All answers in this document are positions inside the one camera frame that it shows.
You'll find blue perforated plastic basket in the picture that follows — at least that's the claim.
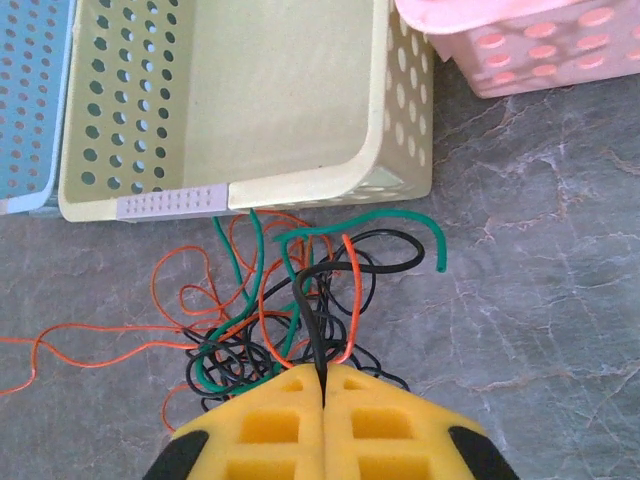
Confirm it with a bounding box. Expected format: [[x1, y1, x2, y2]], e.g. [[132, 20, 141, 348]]
[[0, 0, 77, 216]]

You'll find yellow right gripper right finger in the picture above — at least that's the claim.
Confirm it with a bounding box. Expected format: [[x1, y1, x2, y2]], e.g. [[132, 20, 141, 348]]
[[322, 363, 521, 480]]

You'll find green cable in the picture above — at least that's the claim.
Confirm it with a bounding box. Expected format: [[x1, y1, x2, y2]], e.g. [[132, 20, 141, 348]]
[[189, 207, 449, 401]]

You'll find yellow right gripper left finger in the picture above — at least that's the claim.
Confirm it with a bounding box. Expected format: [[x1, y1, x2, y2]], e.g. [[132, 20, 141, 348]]
[[142, 363, 327, 480]]

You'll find thin black cable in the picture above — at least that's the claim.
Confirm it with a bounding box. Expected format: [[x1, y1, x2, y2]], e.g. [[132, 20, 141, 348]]
[[182, 244, 411, 401], [293, 228, 426, 407]]

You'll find pink perforated plastic basket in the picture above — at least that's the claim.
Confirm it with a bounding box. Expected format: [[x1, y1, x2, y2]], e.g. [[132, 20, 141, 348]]
[[394, 0, 640, 99]]

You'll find pale yellow perforated plastic basket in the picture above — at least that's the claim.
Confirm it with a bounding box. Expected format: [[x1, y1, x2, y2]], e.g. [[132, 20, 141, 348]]
[[57, 0, 435, 224]]

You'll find thin orange cable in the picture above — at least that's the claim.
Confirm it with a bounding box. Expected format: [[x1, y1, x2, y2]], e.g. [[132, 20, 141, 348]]
[[0, 209, 362, 436]]

